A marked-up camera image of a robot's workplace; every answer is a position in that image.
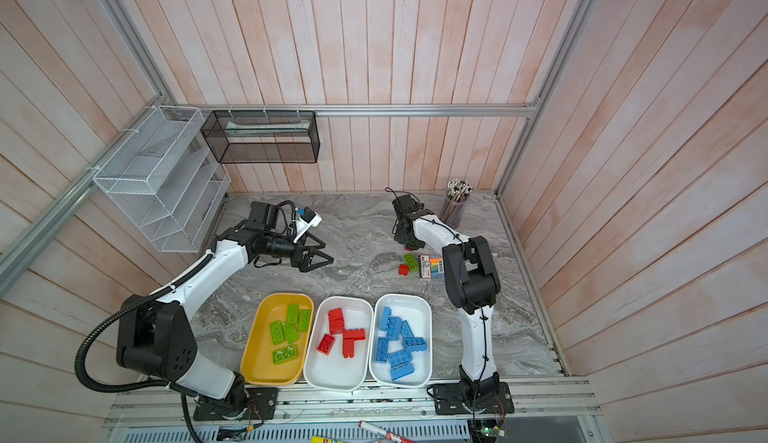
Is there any green lego brick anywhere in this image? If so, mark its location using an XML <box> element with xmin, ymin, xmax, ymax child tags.
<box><xmin>286</xmin><ymin>304</ymin><xmax>300</xmax><ymax>324</ymax></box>
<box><xmin>297</xmin><ymin>309</ymin><xmax>312</xmax><ymax>333</ymax></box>
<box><xmin>272</xmin><ymin>345</ymin><xmax>298</xmax><ymax>365</ymax></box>
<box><xmin>403</xmin><ymin>253</ymin><xmax>420</xmax><ymax>272</ymax></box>
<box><xmin>269</xmin><ymin>321</ymin><xmax>285</xmax><ymax>346</ymax></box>
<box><xmin>282</xmin><ymin>322</ymin><xmax>300</xmax><ymax>344</ymax></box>

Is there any red long lego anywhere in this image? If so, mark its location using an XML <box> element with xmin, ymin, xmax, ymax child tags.
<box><xmin>343</xmin><ymin>328</ymin><xmax>366</xmax><ymax>341</ymax></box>

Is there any blue lego brick bottom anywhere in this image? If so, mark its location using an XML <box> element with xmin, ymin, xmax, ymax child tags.
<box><xmin>373</xmin><ymin>337</ymin><xmax>389</xmax><ymax>363</ymax></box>

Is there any blue lego brick side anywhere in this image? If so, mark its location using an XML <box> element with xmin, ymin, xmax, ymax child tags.
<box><xmin>402</xmin><ymin>337</ymin><xmax>428</xmax><ymax>352</ymax></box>

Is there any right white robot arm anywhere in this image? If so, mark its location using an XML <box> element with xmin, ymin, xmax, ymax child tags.
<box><xmin>392</xmin><ymin>192</ymin><xmax>502</xmax><ymax>411</ymax></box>

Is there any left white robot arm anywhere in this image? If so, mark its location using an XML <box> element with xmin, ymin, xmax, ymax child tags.
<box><xmin>74</xmin><ymin>200</ymin><xmax>333</xmax><ymax>418</ymax></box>

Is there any metal pencil cup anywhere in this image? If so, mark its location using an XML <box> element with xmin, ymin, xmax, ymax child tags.
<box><xmin>439</xmin><ymin>179</ymin><xmax>473</xmax><ymax>228</ymax></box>

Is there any colored marker pack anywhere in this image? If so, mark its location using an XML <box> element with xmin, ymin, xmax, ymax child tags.
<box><xmin>418</xmin><ymin>255</ymin><xmax>445</xmax><ymax>280</ymax></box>

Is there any right white plastic bin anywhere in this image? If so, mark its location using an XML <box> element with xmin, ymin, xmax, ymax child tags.
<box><xmin>369</xmin><ymin>294</ymin><xmax>433</xmax><ymax>388</ymax></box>

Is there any white plastic bin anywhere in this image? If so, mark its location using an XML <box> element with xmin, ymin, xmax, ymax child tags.
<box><xmin>369</xmin><ymin>294</ymin><xmax>433</xmax><ymax>388</ymax></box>
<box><xmin>303</xmin><ymin>296</ymin><xmax>373</xmax><ymax>393</ymax></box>

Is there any middle white plastic bin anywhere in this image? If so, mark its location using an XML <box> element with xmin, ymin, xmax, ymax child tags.
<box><xmin>303</xmin><ymin>296</ymin><xmax>373</xmax><ymax>393</ymax></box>

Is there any yellow plastic bin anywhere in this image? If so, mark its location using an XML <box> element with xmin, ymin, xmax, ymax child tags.
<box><xmin>240</xmin><ymin>293</ymin><xmax>314</xmax><ymax>387</ymax></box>

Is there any red marker pen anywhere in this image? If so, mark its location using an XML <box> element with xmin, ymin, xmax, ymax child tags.
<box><xmin>358</xmin><ymin>421</ymin><xmax>414</xmax><ymax>443</ymax></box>

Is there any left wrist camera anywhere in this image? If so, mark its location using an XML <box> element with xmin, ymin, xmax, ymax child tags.
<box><xmin>292</xmin><ymin>207</ymin><xmax>322</xmax><ymax>243</ymax></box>

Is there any black mesh wall basket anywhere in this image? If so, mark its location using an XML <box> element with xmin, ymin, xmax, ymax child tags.
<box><xmin>201</xmin><ymin>109</ymin><xmax>321</xmax><ymax>164</ymax></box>

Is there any white wire mesh shelf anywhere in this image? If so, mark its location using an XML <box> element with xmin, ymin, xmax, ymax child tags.
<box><xmin>94</xmin><ymin>106</ymin><xmax>230</xmax><ymax>253</ymax></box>

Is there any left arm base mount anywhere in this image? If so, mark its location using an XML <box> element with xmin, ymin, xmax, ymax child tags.
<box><xmin>193</xmin><ymin>387</ymin><xmax>278</xmax><ymax>422</ymax></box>

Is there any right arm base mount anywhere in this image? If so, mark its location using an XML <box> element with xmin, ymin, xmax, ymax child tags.
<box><xmin>426</xmin><ymin>382</ymin><xmax>515</xmax><ymax>416</ymax></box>

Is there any aluminium frame rail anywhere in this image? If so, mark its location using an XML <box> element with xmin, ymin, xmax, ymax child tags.
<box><xmin>104</xmin><ymin>377</ymin><xmax>602</xmax><ymax>428</ymax></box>

